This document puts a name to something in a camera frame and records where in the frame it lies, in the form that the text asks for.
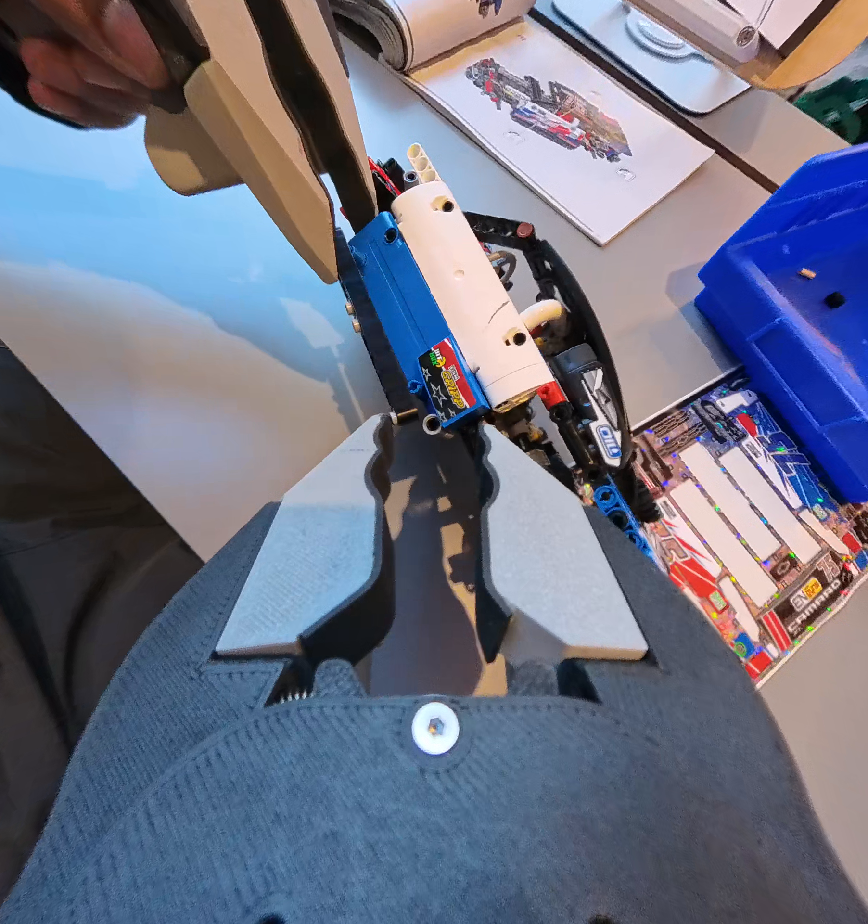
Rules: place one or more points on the blue plastic bin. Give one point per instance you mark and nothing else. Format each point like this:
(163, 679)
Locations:
(802, 289)

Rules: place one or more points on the sticker sheet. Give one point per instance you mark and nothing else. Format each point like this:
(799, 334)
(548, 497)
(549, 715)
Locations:
(751, 527)

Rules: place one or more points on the person's left hand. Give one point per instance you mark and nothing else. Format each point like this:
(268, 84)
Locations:
(80, 58)

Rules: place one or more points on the long black toy beam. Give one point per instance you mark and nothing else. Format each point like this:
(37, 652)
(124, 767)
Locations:
(380, 346)

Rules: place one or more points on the toy brick car model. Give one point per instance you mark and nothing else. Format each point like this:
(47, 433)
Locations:
(477, 325)

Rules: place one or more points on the flat instruction booklet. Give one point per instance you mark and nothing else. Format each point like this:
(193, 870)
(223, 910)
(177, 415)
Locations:
(585, 130)

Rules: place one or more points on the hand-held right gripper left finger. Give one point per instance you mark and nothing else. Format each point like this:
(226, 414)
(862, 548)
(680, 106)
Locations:
(304, 570)

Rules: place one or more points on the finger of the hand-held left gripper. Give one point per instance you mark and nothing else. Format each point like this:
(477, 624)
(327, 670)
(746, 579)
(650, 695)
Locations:
(318, 58)
(261, 130)

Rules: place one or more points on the person's legs in dark pants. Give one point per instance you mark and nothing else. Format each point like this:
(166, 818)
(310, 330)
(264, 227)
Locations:
(44, 541)

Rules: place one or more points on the white rounded tray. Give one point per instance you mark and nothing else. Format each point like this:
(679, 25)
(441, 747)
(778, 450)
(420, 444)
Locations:
(658, 58)

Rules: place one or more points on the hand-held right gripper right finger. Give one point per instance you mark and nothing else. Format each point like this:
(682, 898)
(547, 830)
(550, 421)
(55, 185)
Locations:
(557, 570)

